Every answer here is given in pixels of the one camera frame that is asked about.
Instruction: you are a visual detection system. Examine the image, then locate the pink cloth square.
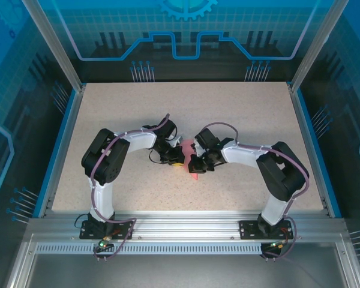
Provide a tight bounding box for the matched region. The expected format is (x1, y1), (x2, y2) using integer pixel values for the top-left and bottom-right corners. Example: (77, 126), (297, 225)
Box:
(179, 139), (200, 181)

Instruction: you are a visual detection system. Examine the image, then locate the small connector with green light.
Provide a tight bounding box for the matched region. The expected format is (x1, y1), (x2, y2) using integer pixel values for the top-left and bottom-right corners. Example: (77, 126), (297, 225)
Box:
(98, 236), (113, 250)
(268, 239), (289, 250)

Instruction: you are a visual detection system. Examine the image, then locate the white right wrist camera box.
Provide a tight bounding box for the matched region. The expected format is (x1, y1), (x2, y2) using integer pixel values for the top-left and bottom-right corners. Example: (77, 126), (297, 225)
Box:
(193, 138), (205, 157)

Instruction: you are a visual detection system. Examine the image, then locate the thin black wrist wire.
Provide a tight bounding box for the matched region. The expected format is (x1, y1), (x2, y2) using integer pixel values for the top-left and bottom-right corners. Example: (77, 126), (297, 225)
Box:
(148, 148), (170, 166)

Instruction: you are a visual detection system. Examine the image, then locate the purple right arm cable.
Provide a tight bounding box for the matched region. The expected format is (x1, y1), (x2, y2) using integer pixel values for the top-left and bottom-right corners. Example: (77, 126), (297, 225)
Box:
(201, 121), (310, 262)

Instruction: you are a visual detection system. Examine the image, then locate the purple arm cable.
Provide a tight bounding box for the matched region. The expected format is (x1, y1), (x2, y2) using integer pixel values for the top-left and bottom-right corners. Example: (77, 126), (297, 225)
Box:
(201, 121), (310, 262)
(89, 113), (170, 262)

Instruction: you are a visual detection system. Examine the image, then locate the long aluminium mounting rail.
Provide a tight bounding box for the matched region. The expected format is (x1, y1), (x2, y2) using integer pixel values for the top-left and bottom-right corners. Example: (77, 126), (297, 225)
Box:
(26, 209), (349, 242)

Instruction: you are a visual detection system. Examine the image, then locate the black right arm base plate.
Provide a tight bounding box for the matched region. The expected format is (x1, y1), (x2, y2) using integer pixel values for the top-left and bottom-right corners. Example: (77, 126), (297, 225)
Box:
(238, 220), (295, 241)

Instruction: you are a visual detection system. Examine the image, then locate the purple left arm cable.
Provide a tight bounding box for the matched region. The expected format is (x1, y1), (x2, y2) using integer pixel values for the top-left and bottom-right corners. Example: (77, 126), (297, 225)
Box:
(89, 113), (170, 262)

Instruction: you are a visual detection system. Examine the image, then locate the slotted grey cable duct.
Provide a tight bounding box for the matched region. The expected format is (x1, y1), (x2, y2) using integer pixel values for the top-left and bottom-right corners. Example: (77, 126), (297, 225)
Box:
(34, 242), (266, 256)

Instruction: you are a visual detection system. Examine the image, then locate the aluminium side rail blue edge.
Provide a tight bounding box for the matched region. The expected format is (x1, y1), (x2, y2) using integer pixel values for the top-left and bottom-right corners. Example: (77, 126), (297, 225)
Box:
(289, 83), (343, 219)
(32, 85), (86, 219)

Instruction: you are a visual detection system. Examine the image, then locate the grey metal bench frame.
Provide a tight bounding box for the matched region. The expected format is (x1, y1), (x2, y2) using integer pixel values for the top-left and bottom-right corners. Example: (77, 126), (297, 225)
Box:
(4, 232), (360, 288)

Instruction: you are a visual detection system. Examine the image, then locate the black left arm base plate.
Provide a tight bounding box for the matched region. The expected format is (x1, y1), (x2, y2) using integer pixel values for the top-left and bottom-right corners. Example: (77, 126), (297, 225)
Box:
(79, 220), (135, 241)

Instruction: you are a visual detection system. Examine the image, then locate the thin black base wire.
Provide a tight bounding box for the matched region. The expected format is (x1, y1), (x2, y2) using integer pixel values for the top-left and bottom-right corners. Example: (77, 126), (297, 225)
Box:
(74, 212), (89, 232)

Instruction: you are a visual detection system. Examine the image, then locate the aluminium frame post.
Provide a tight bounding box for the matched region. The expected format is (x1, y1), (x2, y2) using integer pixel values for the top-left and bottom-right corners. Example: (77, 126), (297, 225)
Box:
(289, 0), (350, 92)
(21, 0), (87, 92)

